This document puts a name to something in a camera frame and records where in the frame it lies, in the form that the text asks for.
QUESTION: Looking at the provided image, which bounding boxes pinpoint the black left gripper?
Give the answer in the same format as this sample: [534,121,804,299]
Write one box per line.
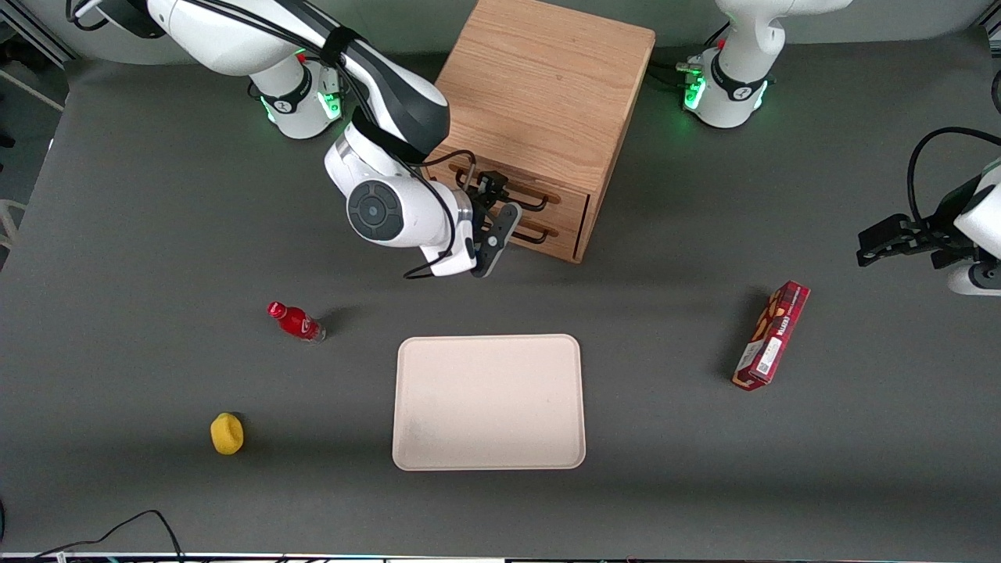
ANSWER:
[856,176,983,269]

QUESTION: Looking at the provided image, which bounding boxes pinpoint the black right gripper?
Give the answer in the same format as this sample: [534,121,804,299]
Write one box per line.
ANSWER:
[456,172,512,237]

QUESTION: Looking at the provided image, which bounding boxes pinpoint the wooden drawer with black handle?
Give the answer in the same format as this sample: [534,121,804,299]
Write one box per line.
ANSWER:
[507,199,584,263]
[426,145,590,229]

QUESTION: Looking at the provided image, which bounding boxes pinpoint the wooden drawer cabinet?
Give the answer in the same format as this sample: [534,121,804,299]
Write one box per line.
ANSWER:
[422,0,656,264]

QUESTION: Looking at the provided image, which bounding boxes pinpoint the red cookie box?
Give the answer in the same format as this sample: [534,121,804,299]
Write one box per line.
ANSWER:
[732,281,811,392]

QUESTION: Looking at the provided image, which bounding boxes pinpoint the beige rectangular tray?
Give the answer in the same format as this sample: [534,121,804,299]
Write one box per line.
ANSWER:
[392,334,587,472]

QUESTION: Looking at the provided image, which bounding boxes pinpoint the red plastic bottle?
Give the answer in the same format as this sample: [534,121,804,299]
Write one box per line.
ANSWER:
[267,301,327,343]

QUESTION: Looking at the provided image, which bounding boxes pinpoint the yellow lemon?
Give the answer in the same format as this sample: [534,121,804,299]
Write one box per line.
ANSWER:
[210,412,244,456]

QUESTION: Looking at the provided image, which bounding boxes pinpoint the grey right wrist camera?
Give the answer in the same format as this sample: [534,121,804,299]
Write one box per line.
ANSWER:
[472,203,523,279]

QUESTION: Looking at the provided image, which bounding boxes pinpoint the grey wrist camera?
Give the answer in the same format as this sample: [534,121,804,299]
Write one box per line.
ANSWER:
[946,262,1001,296]
[472,203,523,279]

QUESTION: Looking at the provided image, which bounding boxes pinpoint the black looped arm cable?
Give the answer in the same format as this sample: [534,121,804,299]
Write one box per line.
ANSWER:
[907,127,1001,224]

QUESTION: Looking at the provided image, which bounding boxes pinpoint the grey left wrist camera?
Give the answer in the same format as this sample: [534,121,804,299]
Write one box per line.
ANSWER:
[946,262,1001,296]

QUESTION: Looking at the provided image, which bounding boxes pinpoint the black left base cables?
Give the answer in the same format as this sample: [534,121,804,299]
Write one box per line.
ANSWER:
[648,22,732,88]

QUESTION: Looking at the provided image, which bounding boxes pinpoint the black floor cable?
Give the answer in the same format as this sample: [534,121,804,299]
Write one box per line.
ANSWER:
[0,510,185,563]

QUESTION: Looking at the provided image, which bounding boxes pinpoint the aluminium frame profile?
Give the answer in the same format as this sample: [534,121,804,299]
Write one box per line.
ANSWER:
[0,14,81,65]

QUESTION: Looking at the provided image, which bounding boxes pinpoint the white chair frame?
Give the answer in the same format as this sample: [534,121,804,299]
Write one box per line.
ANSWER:
[0,199,29,253]

